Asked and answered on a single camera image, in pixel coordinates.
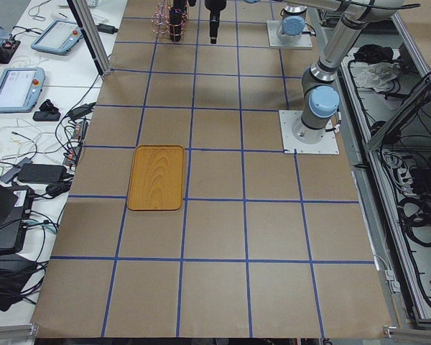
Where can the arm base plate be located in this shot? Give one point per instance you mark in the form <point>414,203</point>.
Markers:
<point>299,139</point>
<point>303,43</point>

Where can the teach pendant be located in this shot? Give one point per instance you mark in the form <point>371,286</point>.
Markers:
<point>58,38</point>
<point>20,89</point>

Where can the white crumpled cloth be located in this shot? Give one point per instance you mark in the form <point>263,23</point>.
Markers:
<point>379,77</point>

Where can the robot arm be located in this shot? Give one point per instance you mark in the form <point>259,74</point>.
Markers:
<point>292,23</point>
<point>320,99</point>

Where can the aluminium frame post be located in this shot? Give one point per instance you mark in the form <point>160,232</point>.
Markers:
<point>85,21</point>

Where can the black small power brick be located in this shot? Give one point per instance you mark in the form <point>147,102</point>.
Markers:
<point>106,28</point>

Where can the wooden serving tray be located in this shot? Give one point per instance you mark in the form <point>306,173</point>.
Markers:
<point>156,180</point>

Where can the black laptop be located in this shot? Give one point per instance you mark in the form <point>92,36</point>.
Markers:
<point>15,208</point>

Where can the black power adapter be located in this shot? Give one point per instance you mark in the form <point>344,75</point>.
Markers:
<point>41,173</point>

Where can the teach pendant far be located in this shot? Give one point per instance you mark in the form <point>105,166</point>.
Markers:
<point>58,38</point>

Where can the dark wine bottle near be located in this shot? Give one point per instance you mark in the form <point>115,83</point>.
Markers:
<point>177,19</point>

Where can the teach pendant near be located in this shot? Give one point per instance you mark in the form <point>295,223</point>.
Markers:
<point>20,89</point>

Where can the copper wire bottle basket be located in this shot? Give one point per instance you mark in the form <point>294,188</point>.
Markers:
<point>160,19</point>

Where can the black webcam device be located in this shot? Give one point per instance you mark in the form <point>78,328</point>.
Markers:
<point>47,112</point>

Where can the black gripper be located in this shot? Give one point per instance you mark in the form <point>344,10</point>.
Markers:
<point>213,6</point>

